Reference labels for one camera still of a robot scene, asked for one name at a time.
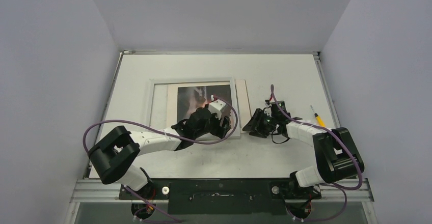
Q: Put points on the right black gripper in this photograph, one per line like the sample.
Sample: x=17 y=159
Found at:
x=260 y=123

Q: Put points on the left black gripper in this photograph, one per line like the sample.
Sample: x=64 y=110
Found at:
x=220 y=131

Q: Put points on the sunset photo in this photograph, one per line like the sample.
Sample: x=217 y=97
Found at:
x=192 y=97

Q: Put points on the white picture frame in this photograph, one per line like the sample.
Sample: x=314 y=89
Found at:
x=156 y=111

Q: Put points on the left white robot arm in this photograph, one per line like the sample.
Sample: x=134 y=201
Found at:
x=113 y=156

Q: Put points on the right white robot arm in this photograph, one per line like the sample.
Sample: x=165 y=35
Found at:
x=336 y=154

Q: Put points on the cream mat board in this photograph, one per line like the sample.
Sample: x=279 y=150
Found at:
x=240 y=99

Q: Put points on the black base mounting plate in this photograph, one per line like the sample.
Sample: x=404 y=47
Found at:
x=226 y=195

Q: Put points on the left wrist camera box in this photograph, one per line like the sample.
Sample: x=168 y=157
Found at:
x=216 y=106

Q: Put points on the yellow handled screwdriver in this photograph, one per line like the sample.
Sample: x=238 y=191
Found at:
x=317 y=117

